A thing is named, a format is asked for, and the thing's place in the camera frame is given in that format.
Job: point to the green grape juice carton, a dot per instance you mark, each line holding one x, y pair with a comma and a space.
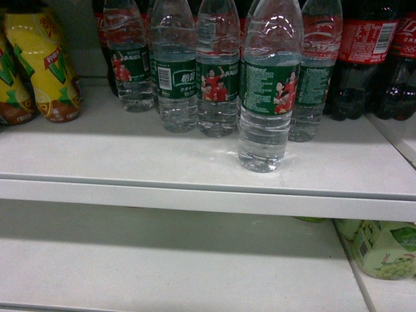
382, 249

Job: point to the cola bottle red label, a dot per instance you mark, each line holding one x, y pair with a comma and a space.
368, 31

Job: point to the far left water bottle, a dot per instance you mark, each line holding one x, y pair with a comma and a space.
126, 40

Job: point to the yellow lemon tea bottle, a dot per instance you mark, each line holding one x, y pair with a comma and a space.
37, 42

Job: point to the clear water bottle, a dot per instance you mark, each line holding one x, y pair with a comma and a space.
272, 52

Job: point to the right rear water bottle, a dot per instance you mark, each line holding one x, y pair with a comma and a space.
323, 25

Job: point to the water bottle with athletes label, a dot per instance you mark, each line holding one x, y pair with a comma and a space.
217, 67

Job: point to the far right cola bottle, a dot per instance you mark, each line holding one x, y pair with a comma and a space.
395, 96

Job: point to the white metal shelf board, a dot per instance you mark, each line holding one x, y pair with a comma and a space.
112, 157

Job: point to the left edge lemon tea bottle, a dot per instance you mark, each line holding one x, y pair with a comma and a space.
17, 105

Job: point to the water bottle with barcode label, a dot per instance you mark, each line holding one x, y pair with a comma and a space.
173, 39

